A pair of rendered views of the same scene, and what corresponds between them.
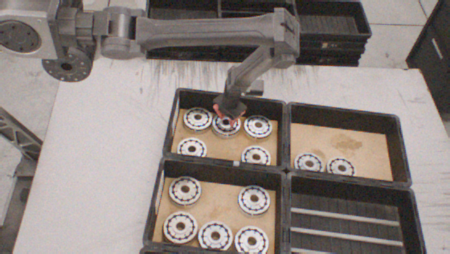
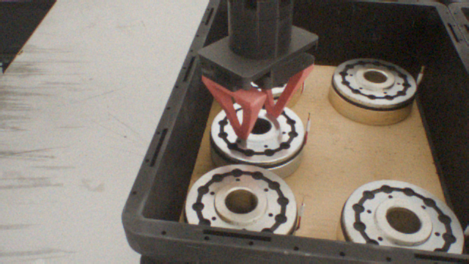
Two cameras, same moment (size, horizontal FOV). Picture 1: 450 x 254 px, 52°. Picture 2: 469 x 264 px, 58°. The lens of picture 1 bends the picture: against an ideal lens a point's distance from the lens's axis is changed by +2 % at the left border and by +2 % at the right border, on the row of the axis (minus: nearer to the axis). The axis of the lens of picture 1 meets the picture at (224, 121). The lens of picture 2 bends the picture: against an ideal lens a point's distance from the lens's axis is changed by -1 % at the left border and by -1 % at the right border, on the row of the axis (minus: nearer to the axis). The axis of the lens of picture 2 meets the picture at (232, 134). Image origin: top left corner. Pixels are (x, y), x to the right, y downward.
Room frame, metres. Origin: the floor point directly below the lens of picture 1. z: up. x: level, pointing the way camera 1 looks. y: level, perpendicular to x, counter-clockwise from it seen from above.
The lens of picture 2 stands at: (1.01, 0.34, 1.17)
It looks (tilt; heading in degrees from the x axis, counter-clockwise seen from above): 42 degrees down; 279
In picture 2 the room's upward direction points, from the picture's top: straight up
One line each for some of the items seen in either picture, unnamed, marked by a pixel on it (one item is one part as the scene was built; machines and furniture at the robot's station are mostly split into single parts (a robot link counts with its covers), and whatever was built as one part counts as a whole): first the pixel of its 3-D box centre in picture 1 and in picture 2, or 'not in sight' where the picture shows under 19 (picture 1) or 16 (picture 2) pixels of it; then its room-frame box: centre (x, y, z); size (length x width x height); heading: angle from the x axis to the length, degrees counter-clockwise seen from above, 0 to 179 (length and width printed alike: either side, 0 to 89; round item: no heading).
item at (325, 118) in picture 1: (340, 151); not in sight; (0.97, -0.41, 0.87); 0.40 x 0.30 x 0.11; 91
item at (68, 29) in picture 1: (75, 27); not in sight; (0.77, 0.35, 1.45); 0.09 x 0.08 x 0.12; 8
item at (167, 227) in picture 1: (180, 227); not in sight; (0.61, 0.09, 0.86); 0.10 x 0.10 x 0.01
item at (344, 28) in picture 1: (320, 47); not in sight; (2.10, -0.50, 0.37); 0.40 x 0.30 x 0.45; 98
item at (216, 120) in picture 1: (227, 123); (257, 130); (1.04, -0.01, 0.86); 0.10 x 0.10 x 0.01
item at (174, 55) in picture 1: (182, 42); not in sight; (1.98, 0.30, 0.37); 0.40 x 0.30 x 0.45; 98
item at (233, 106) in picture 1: (231, 100); (259, 25); (1.04, -0.01, 0.98); 0.10 x 0.07 x 0.07; 53
